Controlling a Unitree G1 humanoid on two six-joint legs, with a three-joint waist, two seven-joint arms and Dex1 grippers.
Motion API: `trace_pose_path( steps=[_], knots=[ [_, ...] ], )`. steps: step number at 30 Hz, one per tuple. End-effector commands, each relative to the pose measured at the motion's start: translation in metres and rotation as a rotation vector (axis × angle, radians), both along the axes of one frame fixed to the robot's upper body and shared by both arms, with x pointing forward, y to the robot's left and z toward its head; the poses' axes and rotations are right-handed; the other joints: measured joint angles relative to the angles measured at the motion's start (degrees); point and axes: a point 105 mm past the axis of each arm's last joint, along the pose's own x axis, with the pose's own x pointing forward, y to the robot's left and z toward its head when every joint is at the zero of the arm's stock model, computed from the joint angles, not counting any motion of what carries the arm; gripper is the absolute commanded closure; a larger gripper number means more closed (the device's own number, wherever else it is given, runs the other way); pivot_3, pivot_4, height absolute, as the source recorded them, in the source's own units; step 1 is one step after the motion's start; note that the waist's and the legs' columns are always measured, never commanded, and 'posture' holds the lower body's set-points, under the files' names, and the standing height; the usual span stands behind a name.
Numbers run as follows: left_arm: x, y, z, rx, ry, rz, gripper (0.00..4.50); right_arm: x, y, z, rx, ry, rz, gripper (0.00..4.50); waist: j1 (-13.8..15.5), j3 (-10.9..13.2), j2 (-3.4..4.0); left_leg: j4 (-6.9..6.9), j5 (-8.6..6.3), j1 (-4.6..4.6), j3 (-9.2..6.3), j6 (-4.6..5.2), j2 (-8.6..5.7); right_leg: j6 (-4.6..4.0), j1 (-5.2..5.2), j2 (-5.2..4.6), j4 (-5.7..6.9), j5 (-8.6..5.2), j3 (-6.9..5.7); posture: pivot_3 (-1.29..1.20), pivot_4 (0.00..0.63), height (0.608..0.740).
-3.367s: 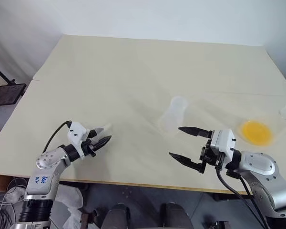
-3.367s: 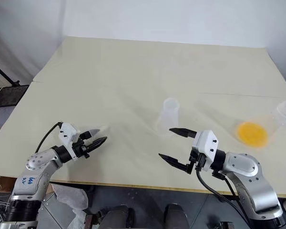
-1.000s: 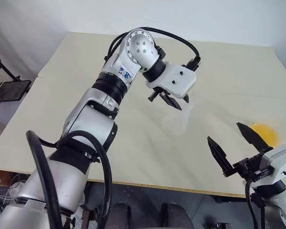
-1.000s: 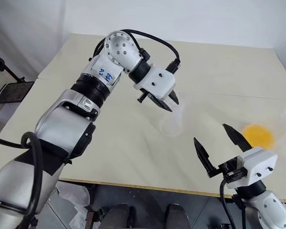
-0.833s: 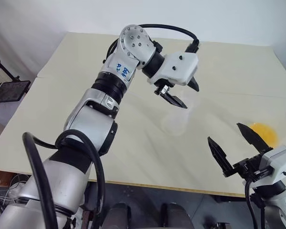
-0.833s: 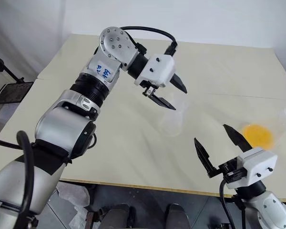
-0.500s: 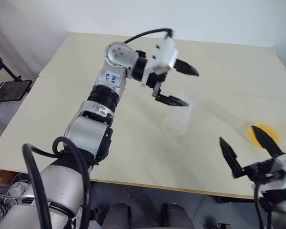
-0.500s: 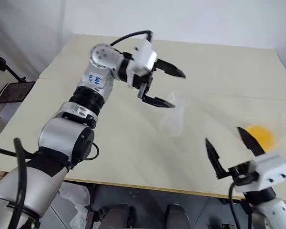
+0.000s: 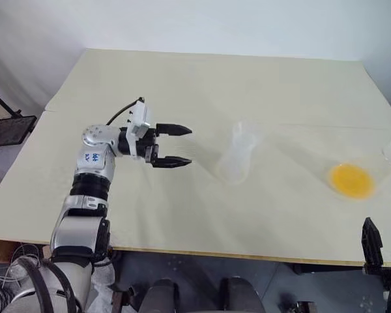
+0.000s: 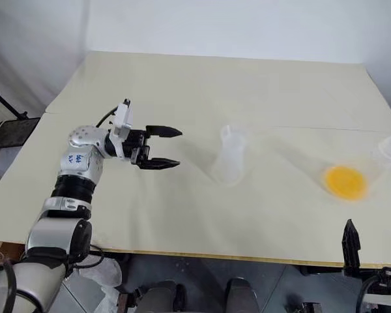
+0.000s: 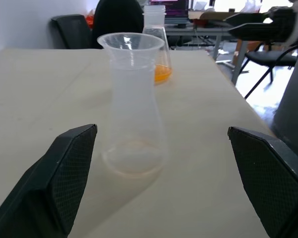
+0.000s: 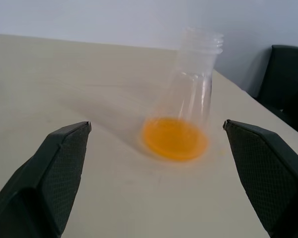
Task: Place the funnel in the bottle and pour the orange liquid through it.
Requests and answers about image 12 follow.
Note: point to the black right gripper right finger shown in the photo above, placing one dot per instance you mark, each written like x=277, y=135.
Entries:
x=268, y=173

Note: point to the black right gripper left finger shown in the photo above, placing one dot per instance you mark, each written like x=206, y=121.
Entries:
x=44, y=178

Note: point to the clear bottle with orange liquid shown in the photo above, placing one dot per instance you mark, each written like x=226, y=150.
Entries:
x=181, y=129

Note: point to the black chair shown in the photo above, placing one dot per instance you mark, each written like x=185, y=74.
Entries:
x=285, y=84

